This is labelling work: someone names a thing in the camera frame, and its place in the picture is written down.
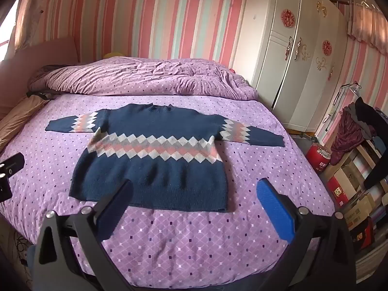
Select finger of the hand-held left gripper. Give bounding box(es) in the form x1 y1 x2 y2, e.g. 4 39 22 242
0 153 25 202

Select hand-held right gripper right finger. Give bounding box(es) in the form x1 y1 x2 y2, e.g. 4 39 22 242
255 178 357 291

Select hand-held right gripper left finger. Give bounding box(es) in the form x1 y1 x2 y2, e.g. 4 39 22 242
32 179 137 291

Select navy diamond-pattern knit sweater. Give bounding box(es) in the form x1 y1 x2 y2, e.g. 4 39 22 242
45 103 284 213

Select tan brown blanket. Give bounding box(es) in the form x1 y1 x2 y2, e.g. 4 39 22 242
0 94 50 152

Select red box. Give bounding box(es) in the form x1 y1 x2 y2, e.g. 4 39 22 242
327 174 349 207

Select red canister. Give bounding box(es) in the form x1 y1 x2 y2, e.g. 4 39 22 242
306 142 331 173

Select purple dotted bed sheet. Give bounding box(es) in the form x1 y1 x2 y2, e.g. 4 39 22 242
0 92 335 291

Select dark cloth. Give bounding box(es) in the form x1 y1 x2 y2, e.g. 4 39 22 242
26 89 56 100

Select cardboard box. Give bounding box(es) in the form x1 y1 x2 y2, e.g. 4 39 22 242
342 194 376 231

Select stacked cardboard boxes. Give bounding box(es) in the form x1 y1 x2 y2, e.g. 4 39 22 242
333 139 385 202

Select maroon garment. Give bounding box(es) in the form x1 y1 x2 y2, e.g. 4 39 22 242
330 109 369 166

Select pink bed headboard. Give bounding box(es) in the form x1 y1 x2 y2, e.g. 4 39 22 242
0 35 80 119

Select grey garment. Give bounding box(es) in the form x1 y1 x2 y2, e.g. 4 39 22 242
344 101 378 140

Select black garment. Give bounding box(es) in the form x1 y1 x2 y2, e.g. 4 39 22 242
355 97 388 190

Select pink pillow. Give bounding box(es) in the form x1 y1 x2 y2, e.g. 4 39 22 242
27 56 259 101

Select white wardrobe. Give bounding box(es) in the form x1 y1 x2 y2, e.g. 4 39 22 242
232 0 349 134

